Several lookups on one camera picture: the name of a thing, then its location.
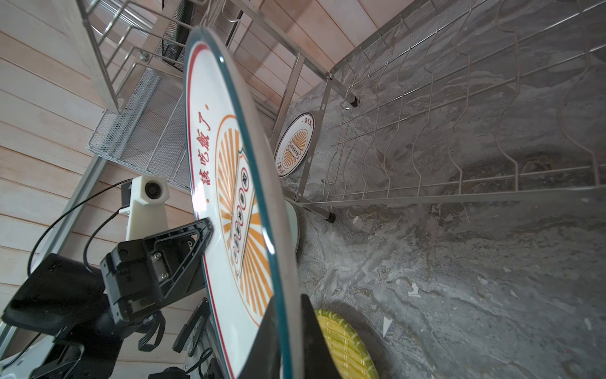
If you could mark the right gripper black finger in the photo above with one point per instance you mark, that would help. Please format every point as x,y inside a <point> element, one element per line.
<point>307,350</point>

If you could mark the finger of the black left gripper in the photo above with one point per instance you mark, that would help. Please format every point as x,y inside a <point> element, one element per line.
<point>174,260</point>
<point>193,329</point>

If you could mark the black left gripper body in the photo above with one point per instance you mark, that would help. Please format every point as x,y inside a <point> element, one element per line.
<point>128,284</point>

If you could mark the large orange sunburst plate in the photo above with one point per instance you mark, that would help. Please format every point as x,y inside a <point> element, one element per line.
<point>250,267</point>

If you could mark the yellow woven plate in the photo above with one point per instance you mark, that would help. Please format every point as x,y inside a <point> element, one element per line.
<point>348,352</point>

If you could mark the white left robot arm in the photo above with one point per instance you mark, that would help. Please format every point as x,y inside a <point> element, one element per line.
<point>89,312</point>

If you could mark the steel two-tier dish rack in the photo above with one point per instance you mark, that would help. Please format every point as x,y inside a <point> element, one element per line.
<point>493,104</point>

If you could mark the pale green flower plate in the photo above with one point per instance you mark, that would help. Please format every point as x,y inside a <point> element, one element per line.
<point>293,221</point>

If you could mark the small orange sunburst plate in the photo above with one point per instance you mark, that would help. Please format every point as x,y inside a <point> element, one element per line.
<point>294,144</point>

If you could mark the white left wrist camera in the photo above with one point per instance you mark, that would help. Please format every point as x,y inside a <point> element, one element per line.
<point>146,209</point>

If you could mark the white wire mesh shelf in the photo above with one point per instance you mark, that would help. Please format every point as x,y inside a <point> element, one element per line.
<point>149,135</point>

